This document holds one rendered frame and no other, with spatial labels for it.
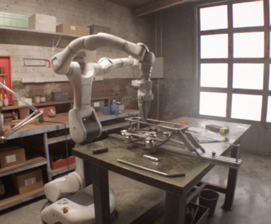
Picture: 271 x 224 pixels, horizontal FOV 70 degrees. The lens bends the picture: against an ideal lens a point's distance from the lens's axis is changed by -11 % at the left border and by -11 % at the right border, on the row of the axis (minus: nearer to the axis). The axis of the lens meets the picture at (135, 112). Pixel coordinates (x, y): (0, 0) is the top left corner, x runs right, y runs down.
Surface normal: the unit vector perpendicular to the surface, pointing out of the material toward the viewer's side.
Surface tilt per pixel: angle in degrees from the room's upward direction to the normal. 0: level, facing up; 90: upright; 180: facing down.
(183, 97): 90
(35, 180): 90
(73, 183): 90
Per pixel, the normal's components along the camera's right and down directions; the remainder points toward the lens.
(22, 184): 0.77, 0.10
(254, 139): -0.64, 0.11
